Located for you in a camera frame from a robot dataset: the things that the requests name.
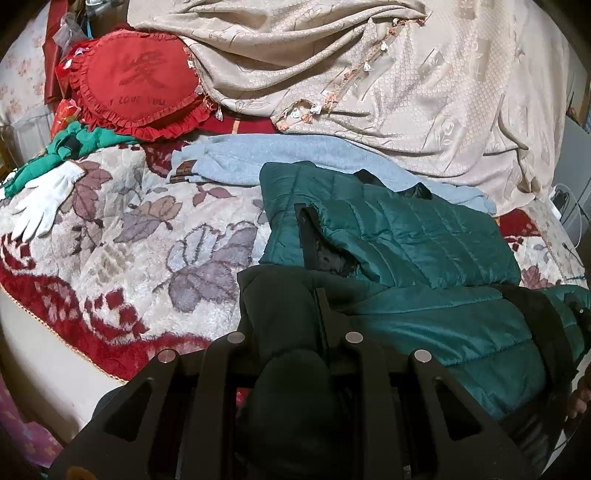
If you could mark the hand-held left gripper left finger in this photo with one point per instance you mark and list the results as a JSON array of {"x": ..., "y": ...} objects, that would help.
[{"x": 221, "y": 369}]

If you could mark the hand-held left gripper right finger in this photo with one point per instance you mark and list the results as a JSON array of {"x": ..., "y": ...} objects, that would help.
[{"x": 360, "y": 369}]

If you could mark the green puffer jacket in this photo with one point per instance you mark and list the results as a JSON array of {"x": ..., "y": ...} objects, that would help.
[{"x": 415, "y": 230}]

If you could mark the person's right hand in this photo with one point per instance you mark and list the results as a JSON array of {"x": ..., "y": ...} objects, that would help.
[{"x": 581, "y": 401}]

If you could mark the floral plush blanket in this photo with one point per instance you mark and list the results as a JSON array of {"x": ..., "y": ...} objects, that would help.
[{"x": 138, "y": 258}]

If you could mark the white mattress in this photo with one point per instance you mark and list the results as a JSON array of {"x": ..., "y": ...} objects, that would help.
[{"x": 51, "y": 360}]

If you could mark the purple floral cloth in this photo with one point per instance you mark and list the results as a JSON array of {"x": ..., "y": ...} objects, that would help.
[{"x": 23, "y": 434}]

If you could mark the light blue sweater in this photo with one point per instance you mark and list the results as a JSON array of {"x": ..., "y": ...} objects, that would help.
[{"x": 277, "y": 157}]

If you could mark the white knit glove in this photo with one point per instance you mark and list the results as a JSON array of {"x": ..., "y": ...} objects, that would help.
[{"x": 41, "y": 203}]

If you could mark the white power strip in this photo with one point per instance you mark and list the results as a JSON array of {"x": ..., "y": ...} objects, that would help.
[{"x": 564, "y": 201}]

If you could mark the green cloth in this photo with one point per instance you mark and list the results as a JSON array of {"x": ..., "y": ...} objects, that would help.
[{"x": 83, "y": 138}]

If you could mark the beige patterned curtain cloth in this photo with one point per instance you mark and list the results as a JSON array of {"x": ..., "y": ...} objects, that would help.
[{"x": 415, "y": 92}]

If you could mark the grey box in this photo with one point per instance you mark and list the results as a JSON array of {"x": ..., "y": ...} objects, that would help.
[{"x": 575, "y": 157}]

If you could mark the red heart pillow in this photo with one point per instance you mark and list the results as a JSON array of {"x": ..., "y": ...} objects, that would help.
[{"x": 138, "y": 78}]

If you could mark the pale floral cloth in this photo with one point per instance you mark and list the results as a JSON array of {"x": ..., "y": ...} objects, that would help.
[{"x": 23, "y": 83}]

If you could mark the red bag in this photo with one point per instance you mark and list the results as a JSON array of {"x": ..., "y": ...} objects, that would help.
[{"x": 57, "y": 50}]

